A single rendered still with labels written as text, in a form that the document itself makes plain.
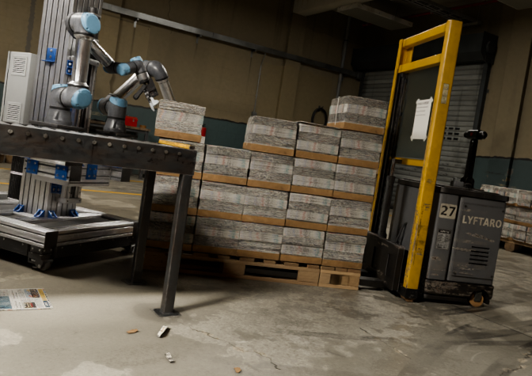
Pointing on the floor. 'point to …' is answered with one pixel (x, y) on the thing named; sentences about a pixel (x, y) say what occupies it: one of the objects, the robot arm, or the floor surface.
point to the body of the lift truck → (454, 239)
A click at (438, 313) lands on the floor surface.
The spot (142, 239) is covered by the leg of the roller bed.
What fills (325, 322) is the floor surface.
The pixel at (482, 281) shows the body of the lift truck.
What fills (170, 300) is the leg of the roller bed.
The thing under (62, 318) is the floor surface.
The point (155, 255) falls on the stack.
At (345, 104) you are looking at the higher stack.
